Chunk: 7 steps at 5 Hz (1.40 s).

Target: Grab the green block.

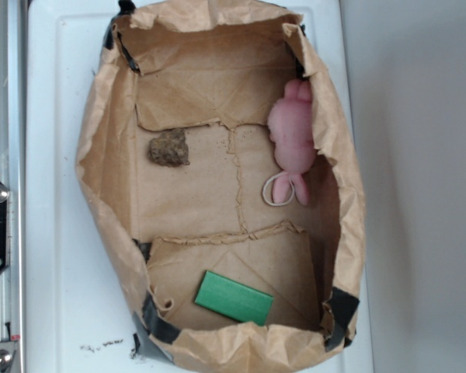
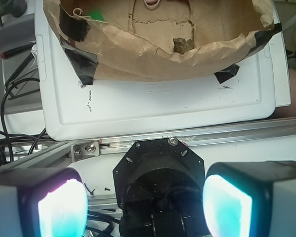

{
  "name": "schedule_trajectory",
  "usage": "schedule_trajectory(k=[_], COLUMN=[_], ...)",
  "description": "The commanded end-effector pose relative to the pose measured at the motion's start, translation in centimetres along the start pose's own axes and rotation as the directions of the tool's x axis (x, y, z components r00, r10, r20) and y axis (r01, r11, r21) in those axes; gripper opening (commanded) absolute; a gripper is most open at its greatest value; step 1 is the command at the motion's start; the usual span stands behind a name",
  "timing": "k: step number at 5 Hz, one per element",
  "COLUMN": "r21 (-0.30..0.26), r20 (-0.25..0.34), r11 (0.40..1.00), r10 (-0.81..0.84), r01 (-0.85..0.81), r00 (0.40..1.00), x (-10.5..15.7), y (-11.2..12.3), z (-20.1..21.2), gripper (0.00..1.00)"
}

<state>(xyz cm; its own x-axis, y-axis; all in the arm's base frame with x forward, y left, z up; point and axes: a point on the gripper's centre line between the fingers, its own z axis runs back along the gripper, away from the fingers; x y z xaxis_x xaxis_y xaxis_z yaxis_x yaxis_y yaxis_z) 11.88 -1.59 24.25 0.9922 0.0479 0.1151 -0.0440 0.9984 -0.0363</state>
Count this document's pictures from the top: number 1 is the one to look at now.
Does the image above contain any green rectangular block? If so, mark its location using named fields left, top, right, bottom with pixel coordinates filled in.
left=194, top=270, right=273, bottom=326

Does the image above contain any brown paper bag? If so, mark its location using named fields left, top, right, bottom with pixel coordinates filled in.
left=76, top=1, right=365, bottom=372

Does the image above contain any white rubber band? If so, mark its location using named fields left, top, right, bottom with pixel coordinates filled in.
left=262, top=171, right=295, bottom=207

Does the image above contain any brown rock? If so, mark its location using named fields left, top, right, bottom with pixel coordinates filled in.
left=147, top=128, right=190, bottom=167

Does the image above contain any pink plush bunny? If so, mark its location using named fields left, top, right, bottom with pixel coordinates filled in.
left=267, top=79, right=316, bottom=206

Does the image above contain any aluminium frame rail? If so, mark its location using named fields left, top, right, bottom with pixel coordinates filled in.
left=0, top=1, right=28, bottom=372

